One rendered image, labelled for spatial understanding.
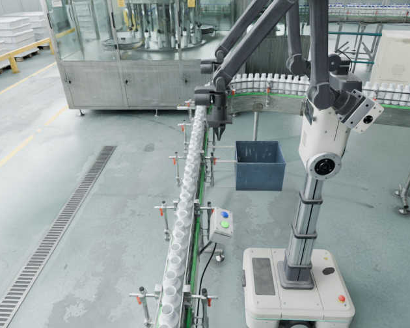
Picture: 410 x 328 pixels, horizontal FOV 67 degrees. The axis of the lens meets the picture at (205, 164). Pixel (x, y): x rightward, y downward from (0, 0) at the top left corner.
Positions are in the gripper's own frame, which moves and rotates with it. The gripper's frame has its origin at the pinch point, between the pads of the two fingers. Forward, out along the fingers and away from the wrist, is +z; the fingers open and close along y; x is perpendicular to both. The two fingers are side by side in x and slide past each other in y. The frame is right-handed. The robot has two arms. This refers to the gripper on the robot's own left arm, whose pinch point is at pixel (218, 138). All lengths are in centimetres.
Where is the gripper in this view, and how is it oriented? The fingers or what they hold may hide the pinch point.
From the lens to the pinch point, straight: 127.7
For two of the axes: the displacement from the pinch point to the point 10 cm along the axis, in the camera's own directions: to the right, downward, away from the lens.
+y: 10.0, 0.3, -0.5
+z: 0.0, 8.5, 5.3
